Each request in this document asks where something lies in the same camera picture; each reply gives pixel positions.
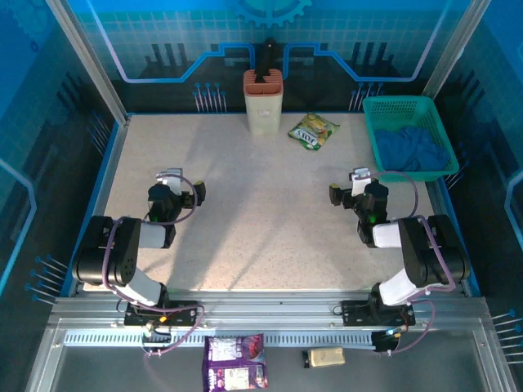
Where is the blue t-shirt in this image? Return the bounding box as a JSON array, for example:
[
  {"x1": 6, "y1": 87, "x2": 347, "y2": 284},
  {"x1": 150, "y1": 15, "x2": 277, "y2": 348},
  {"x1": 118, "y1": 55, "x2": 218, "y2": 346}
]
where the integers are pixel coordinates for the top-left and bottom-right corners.
[{"x1": 374, "y1": 126, "x2": 450, "y2": 172}]

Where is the green yellow snack bag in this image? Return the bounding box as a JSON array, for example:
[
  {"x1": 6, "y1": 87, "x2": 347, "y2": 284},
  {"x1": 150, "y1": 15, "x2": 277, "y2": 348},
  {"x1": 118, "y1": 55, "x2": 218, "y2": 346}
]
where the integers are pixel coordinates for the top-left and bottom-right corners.
[{"x1": 288, "y1": 113, "x2": 341, "y2": 151}]

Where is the beige knife block orange top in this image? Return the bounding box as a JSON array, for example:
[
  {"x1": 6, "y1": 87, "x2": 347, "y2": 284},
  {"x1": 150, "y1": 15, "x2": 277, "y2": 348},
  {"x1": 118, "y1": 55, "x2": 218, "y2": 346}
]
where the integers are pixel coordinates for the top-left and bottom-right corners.
[{"x1": 243, "y1": 69, "x2": 284, "y2": 136}]

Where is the green plastic basket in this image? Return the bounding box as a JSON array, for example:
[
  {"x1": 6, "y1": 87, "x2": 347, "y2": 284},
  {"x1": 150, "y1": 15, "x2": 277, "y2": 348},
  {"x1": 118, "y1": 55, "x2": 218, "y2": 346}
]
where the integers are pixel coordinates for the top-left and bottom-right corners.
[{"x1": 362, "y1": 96, "x2": 459, "y2": 184}]

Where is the black connector box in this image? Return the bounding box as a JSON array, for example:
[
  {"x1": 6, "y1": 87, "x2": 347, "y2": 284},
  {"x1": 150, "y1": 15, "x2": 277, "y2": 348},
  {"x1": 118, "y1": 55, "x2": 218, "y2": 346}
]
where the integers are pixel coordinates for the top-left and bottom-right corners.
[{"x1": 370, "y1": 329, "x2": 400, "y2": 354}]

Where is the black knife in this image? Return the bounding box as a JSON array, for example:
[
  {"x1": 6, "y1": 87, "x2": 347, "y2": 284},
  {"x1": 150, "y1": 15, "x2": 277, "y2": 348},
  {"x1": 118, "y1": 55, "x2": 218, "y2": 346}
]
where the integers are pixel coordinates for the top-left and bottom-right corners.
[{"x1": 255, "y1": 38, "x2": 279, "y2": 82}]

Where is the beige wrapped packet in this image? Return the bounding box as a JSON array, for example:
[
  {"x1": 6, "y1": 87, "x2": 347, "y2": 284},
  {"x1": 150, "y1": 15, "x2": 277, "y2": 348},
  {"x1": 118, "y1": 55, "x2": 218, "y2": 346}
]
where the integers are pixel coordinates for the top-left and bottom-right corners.
[{"x1": 302, "y1": 346, "x2": 346, "y2": 369}]

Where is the purple snack bag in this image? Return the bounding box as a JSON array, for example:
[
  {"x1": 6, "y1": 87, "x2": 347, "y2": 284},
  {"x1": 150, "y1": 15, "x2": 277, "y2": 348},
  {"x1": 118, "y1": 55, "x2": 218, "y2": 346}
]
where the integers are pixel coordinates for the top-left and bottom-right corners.
[{"x1": 202, "y1": 333, "x2": 270, "y2": 390}]

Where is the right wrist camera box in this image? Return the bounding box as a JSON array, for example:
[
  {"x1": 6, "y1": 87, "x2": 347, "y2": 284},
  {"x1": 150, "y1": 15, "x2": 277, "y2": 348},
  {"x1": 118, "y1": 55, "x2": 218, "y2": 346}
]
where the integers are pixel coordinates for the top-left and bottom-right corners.
[{"x1": 348, "y1": 167, "x2": 373, "y2": 197}]

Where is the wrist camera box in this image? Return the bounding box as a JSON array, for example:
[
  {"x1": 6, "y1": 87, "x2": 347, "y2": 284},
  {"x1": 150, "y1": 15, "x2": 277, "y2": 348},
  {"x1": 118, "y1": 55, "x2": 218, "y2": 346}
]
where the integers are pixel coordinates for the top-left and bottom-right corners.
[
  {"x1": 156, "y1": 167, "x2": 184, "y2": 196},
  {"x1": 348, "y1": 167, "x2": 373, "y2": 197}
]

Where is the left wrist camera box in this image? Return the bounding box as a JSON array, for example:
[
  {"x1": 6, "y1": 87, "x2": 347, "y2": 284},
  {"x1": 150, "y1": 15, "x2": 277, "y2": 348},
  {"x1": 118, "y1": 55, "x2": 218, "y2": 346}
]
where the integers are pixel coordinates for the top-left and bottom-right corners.
[{"x1": 156, "y1": 167, "x2": 184, "y2": 196}]

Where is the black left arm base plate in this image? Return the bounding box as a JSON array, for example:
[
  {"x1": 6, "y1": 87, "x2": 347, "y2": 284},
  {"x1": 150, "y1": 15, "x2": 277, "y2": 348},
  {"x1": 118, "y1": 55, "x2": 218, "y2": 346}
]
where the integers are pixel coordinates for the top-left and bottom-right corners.
[{"x1": 123, "y1": 300, "x2": 204, "y2": 327}]

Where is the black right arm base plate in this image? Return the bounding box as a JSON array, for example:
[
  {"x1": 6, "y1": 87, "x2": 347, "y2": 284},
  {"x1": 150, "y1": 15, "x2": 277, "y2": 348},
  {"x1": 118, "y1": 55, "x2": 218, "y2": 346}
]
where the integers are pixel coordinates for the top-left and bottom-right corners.
[{"x1": 341, "y1": 300, "x2": 416, "y2": 327}]

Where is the aluminium front rail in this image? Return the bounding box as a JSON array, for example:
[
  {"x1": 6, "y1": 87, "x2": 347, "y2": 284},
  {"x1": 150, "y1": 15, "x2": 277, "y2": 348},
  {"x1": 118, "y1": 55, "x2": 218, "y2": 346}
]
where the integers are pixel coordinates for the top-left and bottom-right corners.
[{"x1": 47, "y1": 289, "x2": 494, "y2": 328}]

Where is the white slotted cable duct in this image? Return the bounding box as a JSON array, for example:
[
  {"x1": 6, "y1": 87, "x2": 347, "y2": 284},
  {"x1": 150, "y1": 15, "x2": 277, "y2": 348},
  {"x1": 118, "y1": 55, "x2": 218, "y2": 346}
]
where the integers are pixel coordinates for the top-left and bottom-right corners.
[{"x1": 64, "y1": 331, "x2": 378, "y2": 349}]

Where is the aluminium frame post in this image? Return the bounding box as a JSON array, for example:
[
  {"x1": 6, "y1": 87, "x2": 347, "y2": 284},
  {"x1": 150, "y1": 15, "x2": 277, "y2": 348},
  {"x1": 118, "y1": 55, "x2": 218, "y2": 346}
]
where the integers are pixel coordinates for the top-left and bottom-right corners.
[
  {"x1": 422, "y1": 0, "x2": 494, "y2": 99},
  {"x1": 44, "y1": 0, "x2": 132, "y2": 126}
]

